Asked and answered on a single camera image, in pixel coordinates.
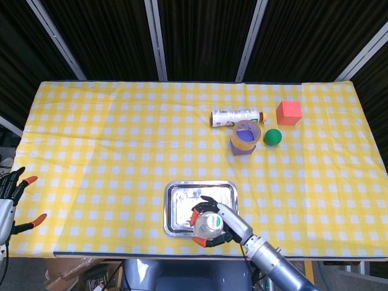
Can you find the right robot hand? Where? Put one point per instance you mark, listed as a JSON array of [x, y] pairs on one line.
[[236, 224]]

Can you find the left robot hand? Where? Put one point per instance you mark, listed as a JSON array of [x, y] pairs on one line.
[[6, 212]]

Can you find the clear plastic water bottle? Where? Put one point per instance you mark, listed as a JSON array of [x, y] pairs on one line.
[[209, 225]]

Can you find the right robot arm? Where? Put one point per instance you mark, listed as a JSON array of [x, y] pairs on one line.
[[272, 260]]

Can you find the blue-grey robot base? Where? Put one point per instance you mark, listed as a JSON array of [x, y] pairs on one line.
[[182, 276]]

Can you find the stainless steel tray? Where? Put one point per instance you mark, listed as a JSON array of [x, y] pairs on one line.
[[179, 218]]

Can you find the white-labelled drink bottle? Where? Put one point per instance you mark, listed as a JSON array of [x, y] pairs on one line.
[[233, 117]]

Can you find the purple foam block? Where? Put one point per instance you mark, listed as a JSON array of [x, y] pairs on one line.
[[242, 152]]

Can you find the yellow packing tape roll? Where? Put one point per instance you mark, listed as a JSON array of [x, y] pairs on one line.
[[242, 145]]

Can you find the green ball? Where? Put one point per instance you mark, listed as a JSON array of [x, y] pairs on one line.
[[272, 137]]

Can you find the yellow checked tablecloth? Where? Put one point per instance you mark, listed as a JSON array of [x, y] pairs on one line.
[[106, 151]]

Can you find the orange-red foam cube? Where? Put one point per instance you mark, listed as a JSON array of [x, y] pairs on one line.
[[288, 116]]

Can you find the white partition post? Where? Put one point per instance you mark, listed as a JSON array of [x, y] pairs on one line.
[[156, 39], [251, 39], [9, 125], [360, 57], [57, 42]]

